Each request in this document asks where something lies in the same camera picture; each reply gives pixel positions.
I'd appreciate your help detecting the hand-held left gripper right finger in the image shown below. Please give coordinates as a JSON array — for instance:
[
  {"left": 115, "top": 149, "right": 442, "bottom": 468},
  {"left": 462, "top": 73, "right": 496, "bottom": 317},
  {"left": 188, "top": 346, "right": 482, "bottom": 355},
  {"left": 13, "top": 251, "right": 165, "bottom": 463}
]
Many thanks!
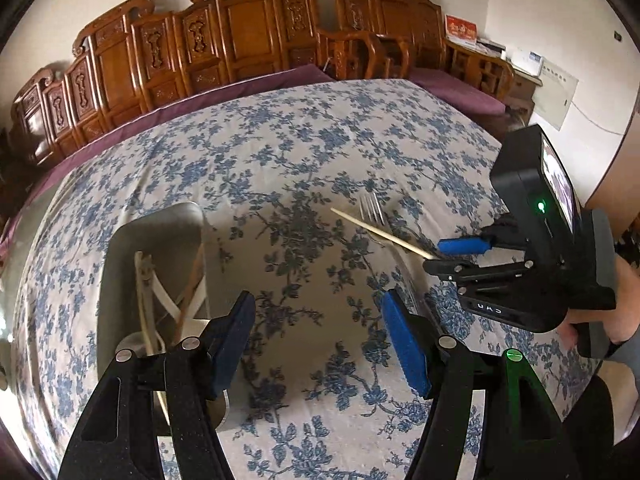
[{"left": 382, "top": 290, "right": 571, "bottom": 480}]

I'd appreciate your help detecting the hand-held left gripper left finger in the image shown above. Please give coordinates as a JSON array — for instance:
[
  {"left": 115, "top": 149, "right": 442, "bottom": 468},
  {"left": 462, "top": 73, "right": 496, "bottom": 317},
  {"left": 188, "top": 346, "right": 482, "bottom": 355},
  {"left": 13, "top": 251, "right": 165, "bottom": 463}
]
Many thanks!
[{"left": 59, "top": 290, "right": 257, "bottom": 480}]

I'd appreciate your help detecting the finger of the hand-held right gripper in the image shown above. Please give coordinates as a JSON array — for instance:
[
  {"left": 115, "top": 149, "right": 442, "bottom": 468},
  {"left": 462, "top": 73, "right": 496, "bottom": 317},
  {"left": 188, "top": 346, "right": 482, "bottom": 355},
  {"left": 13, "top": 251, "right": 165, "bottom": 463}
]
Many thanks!
[
  {"left": 422, "top": 257, "right": 533, "bottom": 283},
  {"left": 436, "top": 215, "right": 523, "bottom": 257}
]

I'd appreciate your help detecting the white plastic fork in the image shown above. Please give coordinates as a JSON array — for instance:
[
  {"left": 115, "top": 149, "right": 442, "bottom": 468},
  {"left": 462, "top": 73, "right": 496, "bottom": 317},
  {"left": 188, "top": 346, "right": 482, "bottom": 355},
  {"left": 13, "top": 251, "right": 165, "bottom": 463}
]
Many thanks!
[{"left": 137, "top": 254, "right": 213, "bottom": 341}]

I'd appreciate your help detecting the grey metal tray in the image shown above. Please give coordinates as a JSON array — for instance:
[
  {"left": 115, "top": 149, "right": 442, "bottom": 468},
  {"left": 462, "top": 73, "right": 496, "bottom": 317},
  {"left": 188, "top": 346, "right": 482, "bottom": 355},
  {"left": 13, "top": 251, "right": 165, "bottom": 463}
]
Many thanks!
[{"left": 96, "top": 201, "right": 232, "bottom": 433}]

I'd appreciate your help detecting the person's right forearm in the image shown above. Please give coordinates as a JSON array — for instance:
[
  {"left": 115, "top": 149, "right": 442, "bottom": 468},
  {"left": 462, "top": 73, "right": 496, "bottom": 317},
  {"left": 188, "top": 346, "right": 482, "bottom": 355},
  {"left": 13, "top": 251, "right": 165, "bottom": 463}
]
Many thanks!
[{"left": 607, "top": 255, "right": 640, "bottom": 361}]

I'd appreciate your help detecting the person's right hand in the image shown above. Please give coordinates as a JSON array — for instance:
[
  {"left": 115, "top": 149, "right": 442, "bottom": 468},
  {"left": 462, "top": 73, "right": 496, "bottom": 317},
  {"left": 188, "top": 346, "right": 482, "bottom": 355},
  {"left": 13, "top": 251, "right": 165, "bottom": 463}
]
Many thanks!
[{"left": 557, "top": 308, "right": 586, "bottom": 354}]

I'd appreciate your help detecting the metal fork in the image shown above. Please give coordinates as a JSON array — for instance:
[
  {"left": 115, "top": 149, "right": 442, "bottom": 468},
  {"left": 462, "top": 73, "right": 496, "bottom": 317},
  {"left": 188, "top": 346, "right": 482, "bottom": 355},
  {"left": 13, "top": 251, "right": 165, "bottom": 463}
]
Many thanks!
[{"left": 359, "top": 191, "right": 391, "bottom": 248}]

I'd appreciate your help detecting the short purple cushion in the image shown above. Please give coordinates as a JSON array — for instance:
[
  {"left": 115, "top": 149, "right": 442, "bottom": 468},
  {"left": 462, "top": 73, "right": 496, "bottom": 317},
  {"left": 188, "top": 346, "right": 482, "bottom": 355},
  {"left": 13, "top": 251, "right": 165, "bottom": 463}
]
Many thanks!
[{"left": 407, "top": 67, "right": 507, "bottom": 116}]

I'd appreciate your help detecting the wooden side table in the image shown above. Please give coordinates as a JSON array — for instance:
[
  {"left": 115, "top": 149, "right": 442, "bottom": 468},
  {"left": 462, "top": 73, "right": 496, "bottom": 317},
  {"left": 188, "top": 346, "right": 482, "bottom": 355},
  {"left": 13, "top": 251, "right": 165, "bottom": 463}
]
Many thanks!
[{"left": 445, "top": 40, "right": 536, "bottom": 111}]

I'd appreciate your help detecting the blue floral tablecloth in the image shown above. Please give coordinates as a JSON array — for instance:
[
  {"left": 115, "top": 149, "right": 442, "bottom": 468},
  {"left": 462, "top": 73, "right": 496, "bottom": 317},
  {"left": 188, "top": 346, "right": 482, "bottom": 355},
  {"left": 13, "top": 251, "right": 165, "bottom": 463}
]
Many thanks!
[{"left": 10, "top": 77, "right": 601, "bottom": 480}]

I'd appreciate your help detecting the white box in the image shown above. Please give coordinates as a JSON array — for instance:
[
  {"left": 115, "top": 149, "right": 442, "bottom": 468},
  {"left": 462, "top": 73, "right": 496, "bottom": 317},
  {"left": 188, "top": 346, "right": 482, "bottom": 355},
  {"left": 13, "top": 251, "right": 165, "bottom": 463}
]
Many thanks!
[{"left": 510, "top": 49, "right": 545, "bottom": 77}]

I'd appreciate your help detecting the stack of papers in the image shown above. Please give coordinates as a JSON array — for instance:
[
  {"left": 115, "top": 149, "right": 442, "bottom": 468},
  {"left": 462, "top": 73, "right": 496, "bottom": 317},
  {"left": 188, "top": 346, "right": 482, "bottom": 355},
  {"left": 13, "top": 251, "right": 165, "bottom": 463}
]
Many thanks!
[{"left": 477, "top": 37, "right": 507, "bottom": 58}]

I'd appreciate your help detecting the wooden armchair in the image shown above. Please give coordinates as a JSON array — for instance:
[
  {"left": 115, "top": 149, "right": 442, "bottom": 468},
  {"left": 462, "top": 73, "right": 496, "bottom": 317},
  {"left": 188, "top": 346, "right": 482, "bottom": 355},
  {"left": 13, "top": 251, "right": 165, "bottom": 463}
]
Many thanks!
[{"left": 317, "top": 30, "right": 411, "bottom": 81}]

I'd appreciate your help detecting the red box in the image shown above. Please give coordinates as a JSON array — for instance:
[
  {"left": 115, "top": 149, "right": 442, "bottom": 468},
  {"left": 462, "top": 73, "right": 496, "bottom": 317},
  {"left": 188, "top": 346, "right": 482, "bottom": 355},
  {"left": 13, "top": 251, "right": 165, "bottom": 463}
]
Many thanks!
[{"left": 445, "top": 14, "right": 478, "bottom": 43}]

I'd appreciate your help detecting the long purple cushion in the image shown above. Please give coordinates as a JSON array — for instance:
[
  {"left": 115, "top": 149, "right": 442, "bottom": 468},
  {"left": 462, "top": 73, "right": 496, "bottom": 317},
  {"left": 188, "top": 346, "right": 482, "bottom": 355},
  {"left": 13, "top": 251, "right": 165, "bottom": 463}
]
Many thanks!
[{"left": 0, "top": 64, "right": 336, "bottom": 261}]

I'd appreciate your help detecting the short carved wooden sofa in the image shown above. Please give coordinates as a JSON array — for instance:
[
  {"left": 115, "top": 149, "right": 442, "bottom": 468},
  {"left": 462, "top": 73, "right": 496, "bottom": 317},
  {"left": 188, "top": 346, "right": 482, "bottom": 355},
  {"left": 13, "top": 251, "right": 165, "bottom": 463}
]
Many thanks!
[{"left": 334, "top": 0, "right": 448, "bottom": 81}]

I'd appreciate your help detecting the long carved wooden sofa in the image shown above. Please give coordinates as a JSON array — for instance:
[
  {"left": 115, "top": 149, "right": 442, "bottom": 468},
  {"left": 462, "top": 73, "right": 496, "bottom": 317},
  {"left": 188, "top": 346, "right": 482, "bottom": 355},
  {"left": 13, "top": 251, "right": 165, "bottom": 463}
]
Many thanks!
[{"left": 10, "top": 0, "right": 333, "bottom": 166}]

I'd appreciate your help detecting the white wall cable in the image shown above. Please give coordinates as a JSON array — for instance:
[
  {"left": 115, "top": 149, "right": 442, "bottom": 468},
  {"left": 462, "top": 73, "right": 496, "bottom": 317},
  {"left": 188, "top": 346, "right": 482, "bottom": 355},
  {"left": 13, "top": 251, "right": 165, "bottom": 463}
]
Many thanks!
[{"left": 570, "top": 102, "right": 632, "bottom": 137}]

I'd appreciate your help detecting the white wall sheet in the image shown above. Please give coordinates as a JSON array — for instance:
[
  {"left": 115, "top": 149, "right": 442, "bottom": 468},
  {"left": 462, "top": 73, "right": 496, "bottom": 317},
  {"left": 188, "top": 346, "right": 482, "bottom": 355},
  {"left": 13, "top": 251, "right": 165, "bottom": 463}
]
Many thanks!
[{"left": 532, "top": 60, "right": 580, "bottom": 130}]

